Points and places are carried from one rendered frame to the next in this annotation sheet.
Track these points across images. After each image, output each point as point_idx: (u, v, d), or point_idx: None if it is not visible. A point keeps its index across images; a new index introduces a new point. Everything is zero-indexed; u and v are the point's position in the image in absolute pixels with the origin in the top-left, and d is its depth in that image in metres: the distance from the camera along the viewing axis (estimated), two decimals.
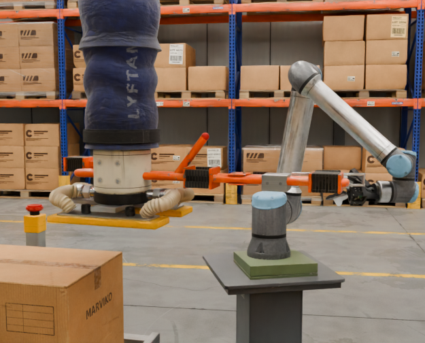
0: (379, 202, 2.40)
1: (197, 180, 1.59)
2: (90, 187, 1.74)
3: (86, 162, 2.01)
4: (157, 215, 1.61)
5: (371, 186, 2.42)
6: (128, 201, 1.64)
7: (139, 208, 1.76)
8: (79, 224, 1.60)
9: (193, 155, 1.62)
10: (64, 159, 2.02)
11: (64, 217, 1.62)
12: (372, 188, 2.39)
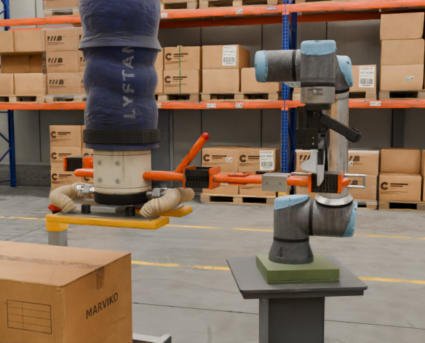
0: (300, 101, 1.50)
1: (197, 180, 1.59)
2: (90, 187, 1.74)
3: (86, 162, 2.01)
4: (157, 215, 1.61)
5: (329, 109, 1.50)
6: (128, 201, 1.64)
7: (139, 208, 1.76)
8: (79, 224, 1.60)
9: (193, 155, 1.62)
10: (64, 159, 2.02)
11: (64, 217, 1.62)
12: None
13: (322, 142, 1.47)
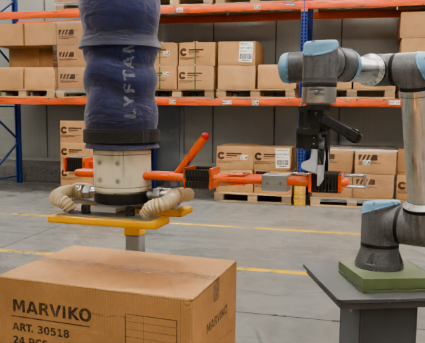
0: (302, 101, 1.50)
1: (197, 180, 1.59)
2: (90, 187, 1.74)
3: (86, 162, 2.01)
4: (157, 215, 1.61)
5: (330, 109, 1.50)
6: (128, 201, 1.64)
7: (139, 208, 1.76)
8: (79, 224, 1.60)
9: (193, 155, 1.62)
10: (64, 159, 2.02)
11: (64, 217, 1.62)
12: (321, 111, 1.53)
13: (323, 142, 1.47)
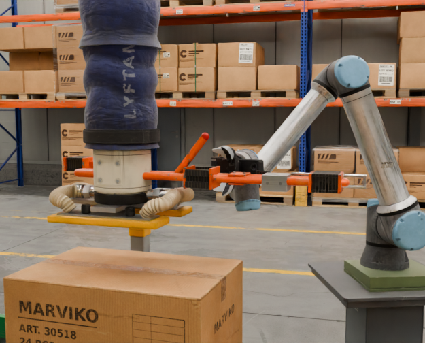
0: None
1: (197, 180, 1.59)
2: (90, 187, 1.74)
3: (86, 162, 2.01)
4: (157, 215, 1.61)
5: None
6: (128, 201, 1.64)
7: (139, 208, 1.76)
8: (79, 224, 1.60)
9: (193, 155, 1.62)
10: (64, 159, 2.02)
11: (64, 217, 1.62)
12: None
13: (234, 153, 1.85)
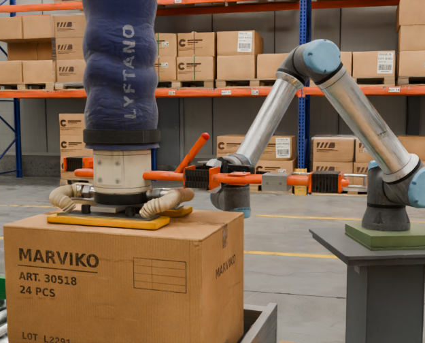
0: None
1: (197, 180, 1.59)
2: (90, 187, 1.74)
3: (86, 162, 2.01)
4: (157, 215, 1.61)
5: None
6: (128, 201, 1.64)
7: (139, 208, 1.76)
8: (79, 224, 1.60)
9: (193, 155, 1.62)
10: (64, 159, 2.02)
11: (64, 217, 1.62)
12: None
13: (222, 158, 1.71)
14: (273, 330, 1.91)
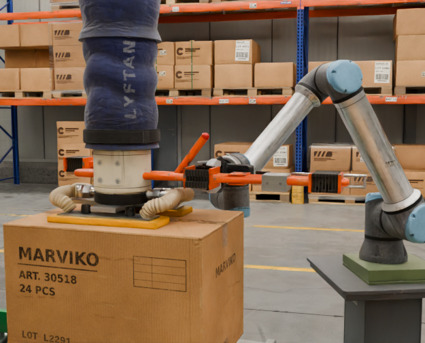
0: None
1: (197, 180, 1.59)
2: (90, 187, 1.74)
3: (86, 162, 2.01)
4: (157, 215, 1.61)
5: None
6: (128, 201, 1.64)
7: (139, 208, 1.76)
8: (79, 224, 1.60)
9: (193, 155, 1.62)
10: (64, 159, 2.02)
11: (64, 217, 1.62)
12: None
13: (222, 158, 1.71)
14: None
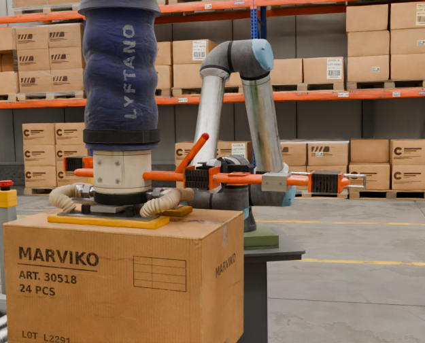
0: None
1: (197, 180, 1.59)
2: (90, 187, 1.74)
3: (86, 162, 2.01)
4: (157, 215, 1.61)
5: None
6: (128, 201, 1.64)
7: (139, 208, 1.76)
8: (79, 224, 1.60)
9: (193, 155, 1.62)
10: (64, 159, 2.02)
11: (64, 217, 1.62)
12: None
13: (222, 158, 1.71)
14: None
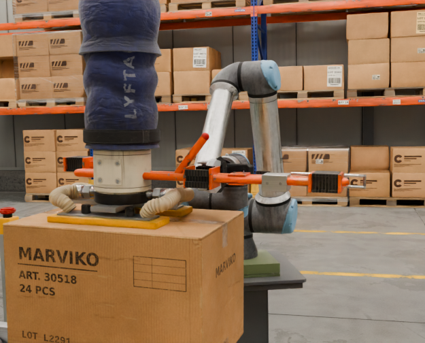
0: None
1: (197, 180, 1.59)
2: (90, 187, 1.74)
3: (86, 162, 2.01)
4: (157, 215, 1.61)
5: None
6: (128, 201, 1.64)
7: (139, 208, 1.76)
8: (79, 224, 1.60)
9: (193, 155, 1.62)
10: (64, 159, 2.02)
11: (64, 217, 1.62)
12: None
13: (221, 158, 1.71)
14: None
